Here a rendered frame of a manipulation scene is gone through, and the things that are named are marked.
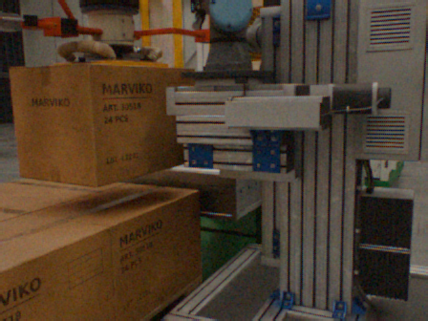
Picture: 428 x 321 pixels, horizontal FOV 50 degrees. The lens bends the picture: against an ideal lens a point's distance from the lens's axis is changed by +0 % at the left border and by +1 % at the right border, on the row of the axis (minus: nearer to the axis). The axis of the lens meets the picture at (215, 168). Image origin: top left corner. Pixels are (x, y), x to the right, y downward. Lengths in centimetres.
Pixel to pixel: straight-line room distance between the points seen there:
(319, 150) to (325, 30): 38
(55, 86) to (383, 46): 104
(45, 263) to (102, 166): 37
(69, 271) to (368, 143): 97
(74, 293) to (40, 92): 69
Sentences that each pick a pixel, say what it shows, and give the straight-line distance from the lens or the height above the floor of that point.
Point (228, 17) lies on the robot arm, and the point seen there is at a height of 117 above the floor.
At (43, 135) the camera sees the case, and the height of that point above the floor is 84.
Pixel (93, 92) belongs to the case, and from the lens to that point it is 151.
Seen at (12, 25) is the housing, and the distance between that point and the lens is 155.
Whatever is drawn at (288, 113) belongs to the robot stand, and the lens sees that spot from 121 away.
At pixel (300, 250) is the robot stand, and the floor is 43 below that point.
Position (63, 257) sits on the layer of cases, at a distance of 142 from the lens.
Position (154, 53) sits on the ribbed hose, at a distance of 190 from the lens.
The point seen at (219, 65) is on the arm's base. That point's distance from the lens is 140.
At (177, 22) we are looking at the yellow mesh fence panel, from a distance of 303.
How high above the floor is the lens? 98
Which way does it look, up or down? 10 degrees down
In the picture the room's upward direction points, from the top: 1 degrees counter-clockwise
